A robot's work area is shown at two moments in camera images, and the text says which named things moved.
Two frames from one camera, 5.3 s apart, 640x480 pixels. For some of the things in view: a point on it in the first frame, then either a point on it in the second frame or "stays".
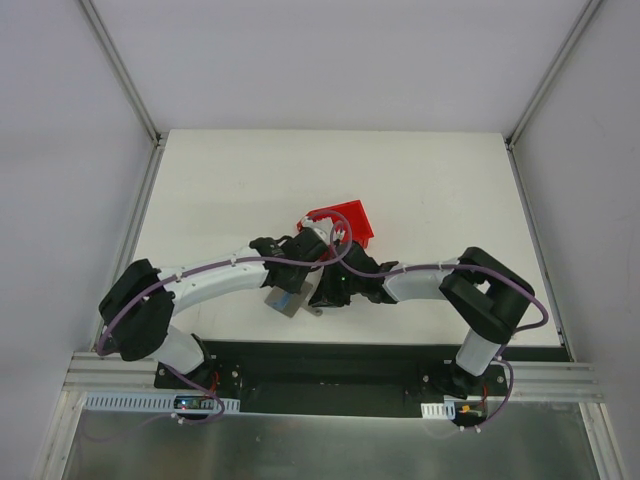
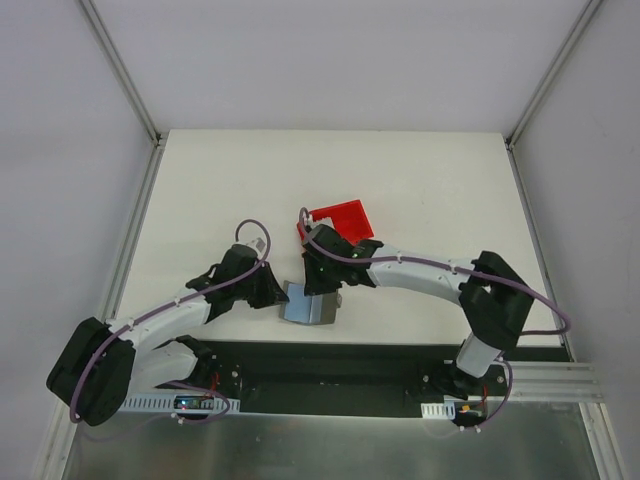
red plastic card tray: [351, 218] stays
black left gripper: [314, 242] -> [267, 288]
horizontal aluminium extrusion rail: [91, 372] stays
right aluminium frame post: [550, 71] stays
